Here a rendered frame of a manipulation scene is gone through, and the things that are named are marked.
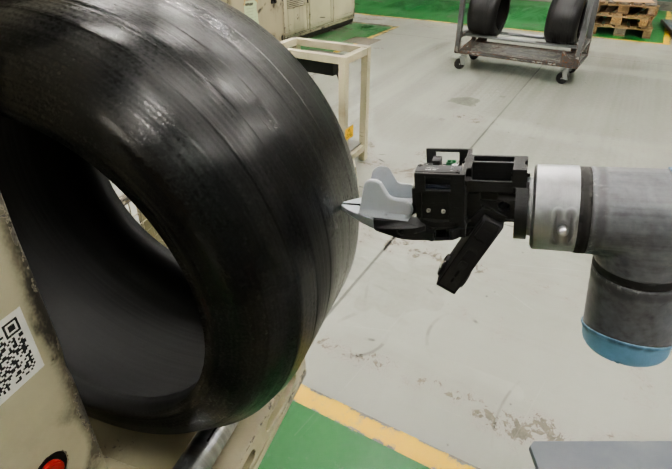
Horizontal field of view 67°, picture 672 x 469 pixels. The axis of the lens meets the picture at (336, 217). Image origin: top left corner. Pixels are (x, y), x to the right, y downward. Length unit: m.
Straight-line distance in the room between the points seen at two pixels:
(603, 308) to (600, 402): 1.62
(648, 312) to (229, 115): 0.46
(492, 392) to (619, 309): 1.54
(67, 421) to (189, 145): 0.33
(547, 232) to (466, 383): 1.61
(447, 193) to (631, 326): 0.23
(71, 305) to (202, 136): 0.58
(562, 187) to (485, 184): 0.07
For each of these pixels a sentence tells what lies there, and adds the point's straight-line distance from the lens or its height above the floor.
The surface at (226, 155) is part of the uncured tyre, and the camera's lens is 0.48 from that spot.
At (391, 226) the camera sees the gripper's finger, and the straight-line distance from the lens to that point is 0.57.
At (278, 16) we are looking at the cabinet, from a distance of 5.86.
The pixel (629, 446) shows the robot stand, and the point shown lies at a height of 0.60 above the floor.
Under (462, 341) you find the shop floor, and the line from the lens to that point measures 2.27.
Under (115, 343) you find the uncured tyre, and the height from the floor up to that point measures 0.93.
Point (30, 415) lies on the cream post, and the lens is 0.60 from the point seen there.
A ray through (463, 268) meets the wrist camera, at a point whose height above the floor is 1.21.
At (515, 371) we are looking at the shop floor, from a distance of 2.21.
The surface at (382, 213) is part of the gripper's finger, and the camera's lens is 0.58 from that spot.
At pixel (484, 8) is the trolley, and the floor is 0.67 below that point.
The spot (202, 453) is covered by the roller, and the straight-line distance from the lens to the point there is 0.79.
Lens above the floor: 1.56
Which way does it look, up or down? 31 degrees down
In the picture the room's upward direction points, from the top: straight up
